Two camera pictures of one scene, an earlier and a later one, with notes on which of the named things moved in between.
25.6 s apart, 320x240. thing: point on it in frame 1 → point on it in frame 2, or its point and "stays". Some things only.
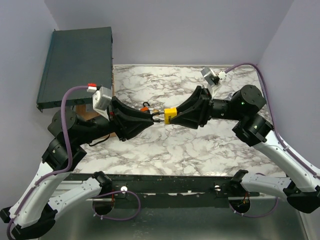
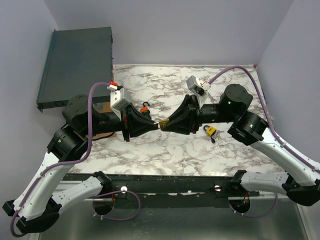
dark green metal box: x=75 y=57 stays
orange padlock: x=144 y=108 stays
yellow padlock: x=169 y=113 → x=211 y=131
